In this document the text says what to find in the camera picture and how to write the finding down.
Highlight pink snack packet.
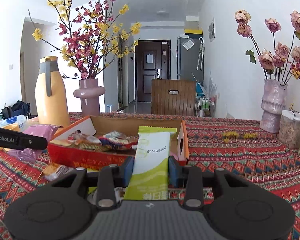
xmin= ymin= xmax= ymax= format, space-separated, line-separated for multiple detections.
xmin=7 ymin=124 xmax=62 ymax=162

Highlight orange cracker packet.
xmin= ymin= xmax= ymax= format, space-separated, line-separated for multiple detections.
xmin=67 ymin=133 xmax=101 ymax=145

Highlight red silver snack bag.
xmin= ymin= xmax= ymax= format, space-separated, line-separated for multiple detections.
xmin=98 ymin=131 xmax=139 ymax=151

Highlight long green white bar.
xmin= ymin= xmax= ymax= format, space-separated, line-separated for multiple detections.
xmin=124 ymin=126 xmax=177 ymax=200

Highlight yellow orange snack packet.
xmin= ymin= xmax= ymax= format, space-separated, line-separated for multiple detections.
xmin=50 ymin=137 xmax=110 ymax=152

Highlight yellow ceramic mug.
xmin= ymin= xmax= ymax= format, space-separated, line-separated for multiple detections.
xmin=0 ymin=124 xmax=20 ymax=152

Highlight wet wipes pack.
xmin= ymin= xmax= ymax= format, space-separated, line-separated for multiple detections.
xmin=0 ymin=115 xmax=27 ymax=132

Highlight black bag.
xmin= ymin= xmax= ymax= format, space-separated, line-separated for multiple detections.
xmin=0 ymin=100 xmax=31 ymax=119

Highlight white cracker packet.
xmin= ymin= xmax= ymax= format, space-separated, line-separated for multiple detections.
xmin=43 ymin=163 xmax=73 ymax=181

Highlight yellow thermos jug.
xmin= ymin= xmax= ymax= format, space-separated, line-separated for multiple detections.
xmin=35 ymin=56 xmax=70 ymax=128

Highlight patterned red tablecloth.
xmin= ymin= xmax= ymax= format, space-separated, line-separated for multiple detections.
xmin=0 ymin=116 xmax=300 ymax=239

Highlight red cardboard snack box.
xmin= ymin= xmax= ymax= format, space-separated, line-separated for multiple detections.
xmin=47 ymin=113 xmax=189 ymax=170

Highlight clear jar with lid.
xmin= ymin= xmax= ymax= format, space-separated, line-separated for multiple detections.
xmin=278 ymin=110 xmax=300 ymax=149

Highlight textured pink ceramic vase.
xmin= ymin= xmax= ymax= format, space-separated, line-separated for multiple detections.
xmin=260 ymin=79 xmax=288 ymax=133

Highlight wooden chair back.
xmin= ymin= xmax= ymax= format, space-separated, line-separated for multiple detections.
xmin=151 ymin=79 xmax=196 ymax=116

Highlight pink yellow blossom branches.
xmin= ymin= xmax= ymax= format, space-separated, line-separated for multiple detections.
xmin=27 ymin=0 xmax=143 ymax=80

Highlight dried pink roses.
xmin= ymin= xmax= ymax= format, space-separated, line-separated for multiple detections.
xmin=234 ymin=10 xmax=300 ymax=85

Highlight grey refrigerator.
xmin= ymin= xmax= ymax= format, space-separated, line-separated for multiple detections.
xmin=177 ymin=34 xmax=204 ymax=83

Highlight dark brown entry door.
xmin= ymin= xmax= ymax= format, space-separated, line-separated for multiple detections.
xmin=135 ymin=40 xmax=171 ymax=102

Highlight pink ring glass vase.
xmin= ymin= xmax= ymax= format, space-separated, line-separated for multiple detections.
xmin=74 ymin=79 xmax=106 ymax=116

